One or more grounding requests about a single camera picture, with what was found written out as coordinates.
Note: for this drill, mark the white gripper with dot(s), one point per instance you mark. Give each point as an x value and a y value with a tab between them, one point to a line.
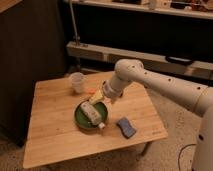
106	91

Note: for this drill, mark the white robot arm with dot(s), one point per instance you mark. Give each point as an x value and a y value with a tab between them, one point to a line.
197	98

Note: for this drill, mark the orange carrot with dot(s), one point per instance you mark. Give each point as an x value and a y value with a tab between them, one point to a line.
90	90

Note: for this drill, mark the white plastic bottle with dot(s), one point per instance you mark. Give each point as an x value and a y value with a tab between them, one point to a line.
92	114

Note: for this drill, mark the green plate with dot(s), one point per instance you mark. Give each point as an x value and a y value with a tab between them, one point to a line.
83	122

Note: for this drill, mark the blue sponge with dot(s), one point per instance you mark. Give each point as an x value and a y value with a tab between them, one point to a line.
126	128

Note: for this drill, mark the vertical metal pole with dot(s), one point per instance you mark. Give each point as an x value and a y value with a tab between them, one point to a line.
76	35

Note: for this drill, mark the wooden table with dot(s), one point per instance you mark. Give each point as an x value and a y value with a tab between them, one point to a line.
53	135

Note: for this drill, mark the upper shelf board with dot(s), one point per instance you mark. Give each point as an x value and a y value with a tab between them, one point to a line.
148	7

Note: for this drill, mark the metal shelf rail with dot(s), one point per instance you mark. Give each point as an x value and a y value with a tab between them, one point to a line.
158	63

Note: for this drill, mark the black handle on rail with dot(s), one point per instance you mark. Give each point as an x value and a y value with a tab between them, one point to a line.
181	61

